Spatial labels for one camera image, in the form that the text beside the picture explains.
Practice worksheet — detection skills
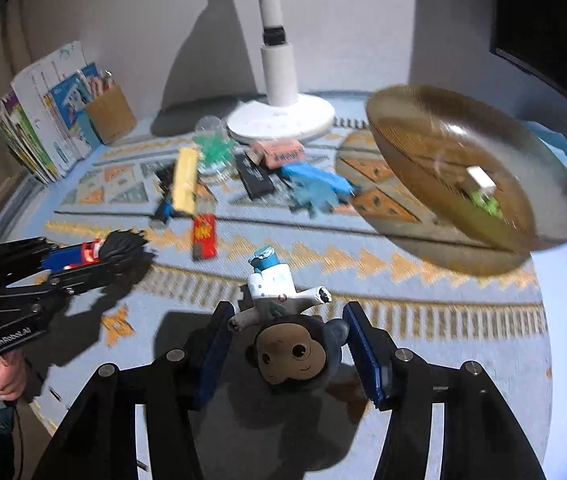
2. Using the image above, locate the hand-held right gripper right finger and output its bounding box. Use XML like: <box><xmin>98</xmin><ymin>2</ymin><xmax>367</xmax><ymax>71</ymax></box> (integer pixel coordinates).
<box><xmin>342</xmin><ymin>302</ymin><xmax>547</xmax><ymax>480</ymax></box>

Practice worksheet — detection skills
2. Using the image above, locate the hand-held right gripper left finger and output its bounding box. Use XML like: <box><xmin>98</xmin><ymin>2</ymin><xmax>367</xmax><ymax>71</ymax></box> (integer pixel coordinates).
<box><xmin>46</xmin><ymin>301</ymin><xmax>237</xmax><ymax>480</ymax></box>

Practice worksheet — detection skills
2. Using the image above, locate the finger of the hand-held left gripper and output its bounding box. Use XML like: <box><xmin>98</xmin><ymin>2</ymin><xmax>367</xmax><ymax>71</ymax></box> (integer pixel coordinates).
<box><xmin>0</xmin><ymin>237</ymin><xmax>87</xmax><ymax>273</ymax></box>
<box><xmin>0</xmin><ymin>255</ymin><xmax>157</xmax><ymax>311</ymax></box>

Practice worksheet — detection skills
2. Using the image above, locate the black-haired toy doll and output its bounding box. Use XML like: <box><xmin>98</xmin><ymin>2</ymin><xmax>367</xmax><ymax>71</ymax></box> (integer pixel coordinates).
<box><xmin>78</xmin><ymin>229</ymin><xmax>152</xmax><ymax>273</ymax></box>

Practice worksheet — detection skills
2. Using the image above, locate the monkey head toy figure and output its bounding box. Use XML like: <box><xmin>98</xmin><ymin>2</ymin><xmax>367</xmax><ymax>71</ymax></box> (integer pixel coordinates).
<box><xmin>228</xmin><ymin>246</ymin><xmax>351</xmax><ymax>394</ymax></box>

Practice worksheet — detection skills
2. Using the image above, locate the pink cardboard box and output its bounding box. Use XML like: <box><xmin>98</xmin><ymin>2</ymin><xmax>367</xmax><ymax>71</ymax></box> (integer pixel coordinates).
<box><xmin>248</xmin><ymin>139</ymin><xmax>307</xmax><ymax>169</ymax></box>

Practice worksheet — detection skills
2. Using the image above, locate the small blue black object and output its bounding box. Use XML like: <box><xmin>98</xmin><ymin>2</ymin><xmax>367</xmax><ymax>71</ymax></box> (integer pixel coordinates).
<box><xmin>148</xmin><ymin>165</ymin><xmax>179</xmax><ymax>229</ymax></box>

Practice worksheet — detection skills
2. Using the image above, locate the red snack packet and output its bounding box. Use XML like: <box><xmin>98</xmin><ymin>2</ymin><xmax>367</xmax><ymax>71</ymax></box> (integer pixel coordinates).
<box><xmin>191</xmin><ymin>212</ymin><xmax>220</xmax><ymax>261</ymax></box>

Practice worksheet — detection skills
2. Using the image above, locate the patterned blue mat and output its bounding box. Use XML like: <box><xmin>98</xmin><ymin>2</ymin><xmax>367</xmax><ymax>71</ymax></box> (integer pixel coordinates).
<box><xmin>0</xmin><ymin>87</ymin><xmax>555</xmax><ymax>480</ymax></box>

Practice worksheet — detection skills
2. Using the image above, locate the yellow rectangular bar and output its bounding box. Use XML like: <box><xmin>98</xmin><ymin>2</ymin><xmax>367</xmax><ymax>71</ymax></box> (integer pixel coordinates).
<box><xmin>171</xmin><ymin>145</ymin><xmax>200</xmax><ymax>214</ymax></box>

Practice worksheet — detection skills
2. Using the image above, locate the brown cardboard holder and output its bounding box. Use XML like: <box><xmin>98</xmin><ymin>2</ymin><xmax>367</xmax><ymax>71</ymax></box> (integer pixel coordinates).
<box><xmin>85</xmin><ymin>82</ymin><xmax>138</xmax><ymax>146</ymax></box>

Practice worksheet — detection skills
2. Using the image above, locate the blue rubber glove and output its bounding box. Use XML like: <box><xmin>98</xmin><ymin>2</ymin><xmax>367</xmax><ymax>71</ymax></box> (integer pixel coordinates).
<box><xmin>288</xmin><ymin>180</ymin><xmax>360</xmax><ymax>219</ymax></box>

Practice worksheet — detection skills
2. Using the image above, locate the green plastic toy bundle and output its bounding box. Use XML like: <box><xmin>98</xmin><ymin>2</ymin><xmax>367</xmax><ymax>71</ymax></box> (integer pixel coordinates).
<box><xmin>194</xmin><ymin>135</ymin><xmax>238</xmax><ymax>184</ymax></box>

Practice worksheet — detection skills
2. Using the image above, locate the black rectangular remote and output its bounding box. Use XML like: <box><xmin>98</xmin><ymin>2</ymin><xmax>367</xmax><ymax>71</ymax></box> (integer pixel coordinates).
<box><xmin>234</xmin><ymin>152</ymin><xmax>276</xmax><ymax>201</ymax></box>

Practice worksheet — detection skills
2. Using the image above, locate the small green toy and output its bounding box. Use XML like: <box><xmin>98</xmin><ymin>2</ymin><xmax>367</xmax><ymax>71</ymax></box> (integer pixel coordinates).
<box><xmin>468</xmin><ymin>190</ymin><xmax>505</xmax><ymax>219</ymax></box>

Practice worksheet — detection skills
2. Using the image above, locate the small white block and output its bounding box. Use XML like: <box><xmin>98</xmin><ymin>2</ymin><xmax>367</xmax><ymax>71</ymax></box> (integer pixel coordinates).
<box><xmin>466</xmin><ymin>166</ymin><xmax>497</xmax><ymax>196</ymax></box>

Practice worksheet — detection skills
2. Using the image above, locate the white desk lamp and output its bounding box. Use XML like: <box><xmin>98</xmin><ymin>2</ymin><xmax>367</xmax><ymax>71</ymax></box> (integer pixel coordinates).
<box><xmin>226</xmin><ymin>0</ymin><xmax>337</xmax><ymax>142</ymax></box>

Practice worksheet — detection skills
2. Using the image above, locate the black cable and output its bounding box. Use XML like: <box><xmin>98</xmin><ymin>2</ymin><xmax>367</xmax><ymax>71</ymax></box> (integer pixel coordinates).
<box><xmin>12</xmin><ymin>404</ymin><xmax>26</xmax><ymax>480</ymax></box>

